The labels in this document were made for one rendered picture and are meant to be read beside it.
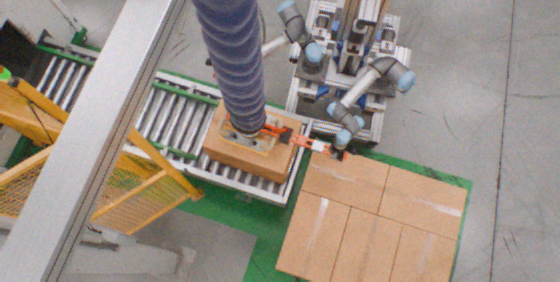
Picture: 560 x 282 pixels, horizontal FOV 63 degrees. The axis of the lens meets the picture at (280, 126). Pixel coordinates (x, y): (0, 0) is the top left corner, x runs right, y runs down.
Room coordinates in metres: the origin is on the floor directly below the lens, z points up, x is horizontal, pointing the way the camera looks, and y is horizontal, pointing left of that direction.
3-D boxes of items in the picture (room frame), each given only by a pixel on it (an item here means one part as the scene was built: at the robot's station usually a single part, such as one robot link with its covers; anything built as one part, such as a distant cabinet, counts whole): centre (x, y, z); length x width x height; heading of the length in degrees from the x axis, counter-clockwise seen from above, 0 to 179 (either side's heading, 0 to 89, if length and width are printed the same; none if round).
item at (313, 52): (1.40, -0.23, 1.20); 0.13 x 0.12 x 0.14; 25
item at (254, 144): (0.84, 0.23, 1.10); 0.34 x 0.10 x 0.05; 69
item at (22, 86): (1.01, 1.68, 1.05); 1.17 x 0.10 x 2.10; 71
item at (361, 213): (0.31, -0.68, 0.34); 1.20 x 1.00 x 0.40; 71
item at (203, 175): (0.90, 1.08, 0.50); 2.31 x 0.05 x 0.19; 71
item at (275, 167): (0.93, 0.19, 0.75); 0.60 x 0.40 x 0.40; 69
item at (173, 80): (1.51, 0.86, 0.50); 2.31 x 0.05 x 0.19; 71
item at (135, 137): (0.47, 1.05, 1.05); 0.87 x 0.10 x 2.10; 123
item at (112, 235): (0.20, 0.87, 1.62); 0.20 x 0.05 x 0.30; 71
